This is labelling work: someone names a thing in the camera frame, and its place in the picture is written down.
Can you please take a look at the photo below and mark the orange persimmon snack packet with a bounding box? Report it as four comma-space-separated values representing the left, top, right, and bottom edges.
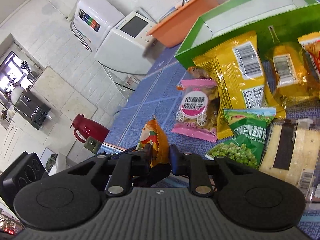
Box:
136, 116, 169, 167

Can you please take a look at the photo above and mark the pink pumpkin seed packet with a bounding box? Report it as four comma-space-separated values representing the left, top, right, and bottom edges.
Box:
171, 67, 220, 142

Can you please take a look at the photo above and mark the red thermos jug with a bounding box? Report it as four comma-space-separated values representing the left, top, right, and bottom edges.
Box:
71, 114, 110, 143

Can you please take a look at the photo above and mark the green pea snack bag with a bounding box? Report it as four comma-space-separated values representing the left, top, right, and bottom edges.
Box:
205, 107, 276, 169

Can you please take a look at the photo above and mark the sandwich cake clear packet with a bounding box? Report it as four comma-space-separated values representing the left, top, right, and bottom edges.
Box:
259, 119, 319, 196

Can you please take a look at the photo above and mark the yellow snack bag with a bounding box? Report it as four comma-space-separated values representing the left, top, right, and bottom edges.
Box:
193, 31, 286, 139

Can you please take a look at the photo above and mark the white machine with screen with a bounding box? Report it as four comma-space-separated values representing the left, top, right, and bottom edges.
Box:
95, 11, 156, 76

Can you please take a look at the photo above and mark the orange plastic basin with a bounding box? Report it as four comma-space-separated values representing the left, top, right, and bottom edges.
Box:
147, 0, 219, 48

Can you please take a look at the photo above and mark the yellow cake clear packet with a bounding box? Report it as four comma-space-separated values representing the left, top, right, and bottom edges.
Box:
267, 42, 319, 108

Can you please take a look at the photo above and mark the white water purifier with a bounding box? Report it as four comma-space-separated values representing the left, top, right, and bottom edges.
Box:
70, 0, 124, 51

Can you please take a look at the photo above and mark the red snack packet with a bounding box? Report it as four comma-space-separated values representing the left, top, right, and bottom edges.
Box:
298, 31, 320, 77

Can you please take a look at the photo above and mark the green cardboard box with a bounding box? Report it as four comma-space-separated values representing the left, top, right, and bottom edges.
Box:
175, 0, 319, 68

